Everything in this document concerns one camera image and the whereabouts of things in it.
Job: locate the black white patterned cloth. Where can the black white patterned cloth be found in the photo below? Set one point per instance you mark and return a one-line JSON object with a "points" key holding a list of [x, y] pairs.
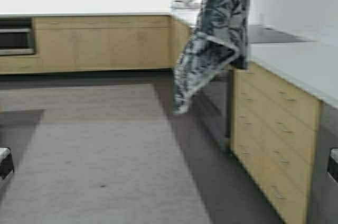
{"points": [[219, 38]]}

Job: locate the robot base left corner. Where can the robot base left corner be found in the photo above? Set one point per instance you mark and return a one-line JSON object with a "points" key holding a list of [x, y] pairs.
{"points": [[7, 164]]}

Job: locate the robot base right corner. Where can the robot base right corner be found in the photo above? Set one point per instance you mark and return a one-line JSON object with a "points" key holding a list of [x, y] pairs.
{"points": [[332, 164]]}

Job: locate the long wooden base cabinet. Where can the long wooden base cabinet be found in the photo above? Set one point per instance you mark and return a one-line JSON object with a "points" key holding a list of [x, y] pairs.
{"points": [[101, 43]]}

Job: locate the grey floor rug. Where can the grey floor rug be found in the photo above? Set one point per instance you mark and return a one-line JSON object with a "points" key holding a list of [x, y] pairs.
{"points": [[95, 154]]}

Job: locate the black induction cooktop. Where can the black induction cooktop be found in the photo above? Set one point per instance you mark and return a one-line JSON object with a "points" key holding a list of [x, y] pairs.
{"points": [[259, 34]]}

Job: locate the wooden drawer cabinet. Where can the wooden drawer cabinet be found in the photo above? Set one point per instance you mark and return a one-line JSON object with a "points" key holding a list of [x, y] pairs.
{"points": [[274, 136]]}

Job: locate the built-in steel oven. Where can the built-in steel oven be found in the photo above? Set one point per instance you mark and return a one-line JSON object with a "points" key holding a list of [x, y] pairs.
{"points": [[17, 36]]}

